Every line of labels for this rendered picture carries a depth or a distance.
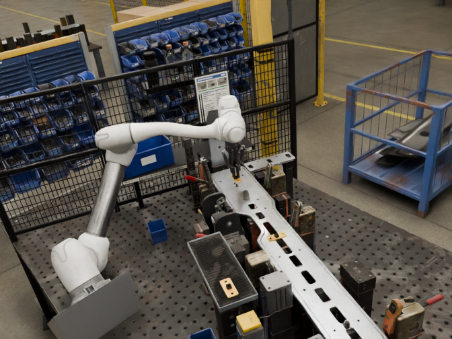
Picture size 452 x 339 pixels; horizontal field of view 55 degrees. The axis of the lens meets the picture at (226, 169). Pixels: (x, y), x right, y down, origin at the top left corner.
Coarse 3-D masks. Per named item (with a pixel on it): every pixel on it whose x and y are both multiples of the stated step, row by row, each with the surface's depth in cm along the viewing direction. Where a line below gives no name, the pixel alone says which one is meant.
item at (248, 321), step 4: (248, 312) 137; (252, 312) 137; (240, 316) 136; (244, 316) 136; (248, 316) 136; (252, 316) 136; (256, 316) 136; (240, 320) 135; (244, 320) 135; (248, 320) 135; (252, 320) 134; (256, 320) 134; (240, 324) 134; (244, 324) 133; (248, 324) 133; (252, 324) 133; (256, 324) 133; (260, 324) 133; (244, 328) 132; (248, 328) 132; (252, 328) 133; (244, 332) 132
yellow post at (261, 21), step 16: (256, 0) 249; (256, 16) 254; (256, 32) 259; (272, 48) 266; (256, 64) 272; (272, 64) 270; (256, 80) 279; (272, 80) 275; (256, 96) 287; (272, 112) 286; (272, 128) 292; (272, 144) 298
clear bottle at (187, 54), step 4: (184, 44) 251; (184, 48) 252; (188, 48) 252; (184, 52) 252; (188, 52) 252; (184, 56) 253; (188, 56) 253; (192, 56) 255; (184, 60) 254; (184, 68) 257; (188, 68) 256; (192, 68) 257; (188, 72) 257; (192, 72) 258; (188, 76) 259
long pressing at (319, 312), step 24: (240, 192) 225; (264, 192) 222; (264, 216) 205; (264, 240) 190; (288, 240) 189; (288, 264) 176; (312, 264) 175; (312, 288) 164; (336, 288) 163; (312, 312) 154; (360, 312) 152; (336, 336) 145; (360, 336) 144; (384, 336) 143
